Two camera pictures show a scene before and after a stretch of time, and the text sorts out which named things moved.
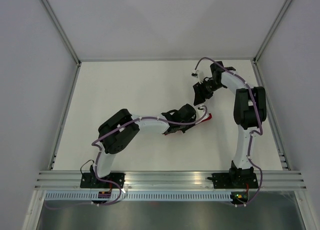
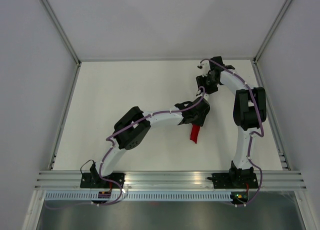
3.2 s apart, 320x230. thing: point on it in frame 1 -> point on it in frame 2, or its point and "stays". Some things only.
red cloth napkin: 209,118 -> 194,133
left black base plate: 89,180 stays
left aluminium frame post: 58,26 stays
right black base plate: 234,181 stays
